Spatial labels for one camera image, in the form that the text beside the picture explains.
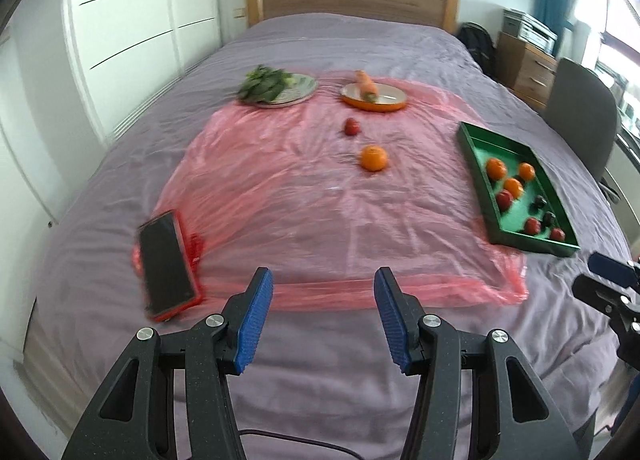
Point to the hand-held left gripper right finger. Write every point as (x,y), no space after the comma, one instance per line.
(392,320)

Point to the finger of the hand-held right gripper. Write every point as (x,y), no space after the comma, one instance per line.
(600,292)
(610,267)

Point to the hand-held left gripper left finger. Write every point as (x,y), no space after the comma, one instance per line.
(255,320)

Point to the red apple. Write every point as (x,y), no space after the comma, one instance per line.
(556,235)
(532,226)

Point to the dark purple plum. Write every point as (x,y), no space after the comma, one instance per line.
(549,219)
(539,202)

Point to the green shallow box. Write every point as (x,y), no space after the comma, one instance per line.
(492,230)

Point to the orange mandarin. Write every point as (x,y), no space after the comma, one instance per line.
(526,171)
(496,168)
(373,158)
(513,186)

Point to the phone in red case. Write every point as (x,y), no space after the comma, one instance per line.
(165,265)

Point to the pink plastic sheet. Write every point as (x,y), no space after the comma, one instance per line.
(300,200)

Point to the grey chair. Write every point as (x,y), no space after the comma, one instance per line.
(582,114)

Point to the wooden dresser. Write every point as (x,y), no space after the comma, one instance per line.
(525,72)

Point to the orange oval plate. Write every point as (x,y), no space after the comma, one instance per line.
(390,100)

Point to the silver oval plate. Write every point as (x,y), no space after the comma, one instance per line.
(302,89)

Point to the dark leafy greens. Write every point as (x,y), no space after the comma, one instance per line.
(262,84)

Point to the carrot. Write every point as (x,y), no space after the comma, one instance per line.
(366,85)

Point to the white printer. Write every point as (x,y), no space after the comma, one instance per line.
(530,29)

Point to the black backpack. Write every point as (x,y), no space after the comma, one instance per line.
(477,47)

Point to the window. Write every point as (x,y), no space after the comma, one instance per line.
(615,4)

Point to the bed with purple sheet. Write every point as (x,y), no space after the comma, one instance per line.
(350,49)

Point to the white wardrobe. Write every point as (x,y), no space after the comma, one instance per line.
(135,29)

